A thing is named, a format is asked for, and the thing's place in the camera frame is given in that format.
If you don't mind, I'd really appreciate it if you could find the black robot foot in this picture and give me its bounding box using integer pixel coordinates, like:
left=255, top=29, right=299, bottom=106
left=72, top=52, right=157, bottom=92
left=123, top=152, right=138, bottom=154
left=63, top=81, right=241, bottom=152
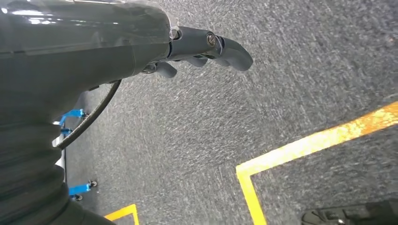
left=301, top=198, right=398, bottom=225

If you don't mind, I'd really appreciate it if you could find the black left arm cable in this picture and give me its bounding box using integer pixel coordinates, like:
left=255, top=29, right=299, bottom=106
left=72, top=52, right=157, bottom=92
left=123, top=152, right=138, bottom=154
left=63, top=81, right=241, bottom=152
left=54, top=79, right=122, bottom=150

